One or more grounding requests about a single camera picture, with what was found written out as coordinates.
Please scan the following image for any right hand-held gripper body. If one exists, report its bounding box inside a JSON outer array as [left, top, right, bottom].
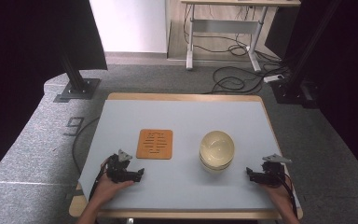
[[260, 153, 294, 189]]

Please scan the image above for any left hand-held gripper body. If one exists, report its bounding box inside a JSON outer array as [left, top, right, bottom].
[[105, 148, 134, 184]]

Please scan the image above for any person's right hand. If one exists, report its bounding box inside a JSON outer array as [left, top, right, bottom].
[[260, 175, 294, 207]]

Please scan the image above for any person's left hand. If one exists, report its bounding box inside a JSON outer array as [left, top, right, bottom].
[[89, 157, 135, 208]]

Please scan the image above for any orange slotted trivet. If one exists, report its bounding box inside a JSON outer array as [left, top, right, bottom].
[[135, 128, 174, 161]]

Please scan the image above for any grey table mat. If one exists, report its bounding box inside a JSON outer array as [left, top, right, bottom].
[[77, 99, 302, 213]]

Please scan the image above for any wooden table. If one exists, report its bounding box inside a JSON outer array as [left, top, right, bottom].
[[68, 91, 304, 220]]

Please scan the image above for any white power strip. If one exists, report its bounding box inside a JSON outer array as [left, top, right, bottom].
[[263, 74, 285, 84]]

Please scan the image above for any black metal stand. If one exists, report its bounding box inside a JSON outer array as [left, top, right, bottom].
[[270, 0, 344, 109]]

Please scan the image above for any black curtain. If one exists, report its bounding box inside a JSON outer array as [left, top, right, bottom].
[[0, 0, 108, 188], [263, 0, 358, 185]]

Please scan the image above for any white metal-legged desk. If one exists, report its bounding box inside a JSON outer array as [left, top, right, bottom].
[[180, 0, 302, 73]]

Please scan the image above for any left hand-held gripper cable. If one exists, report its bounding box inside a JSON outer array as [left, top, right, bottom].
[[88, 163, 108, 201]]

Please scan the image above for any hand-held gripper cable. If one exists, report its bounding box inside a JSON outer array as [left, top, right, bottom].
[[88, 163, 108, 201], [276, 172, 299, 219]]

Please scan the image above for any right hand-held gripper cable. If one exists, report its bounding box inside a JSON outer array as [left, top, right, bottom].
[[276, 172, 299, 219]]

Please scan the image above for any black floor cable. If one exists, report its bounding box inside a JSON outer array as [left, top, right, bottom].
[[71, 116, 102, 175]]

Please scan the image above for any tangle of black floor cables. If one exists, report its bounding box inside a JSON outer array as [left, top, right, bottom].
[[182, 4, 291, 96]]

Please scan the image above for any black stand with base plate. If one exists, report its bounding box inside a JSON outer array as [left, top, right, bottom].
[[53, 50, 103, 104]]

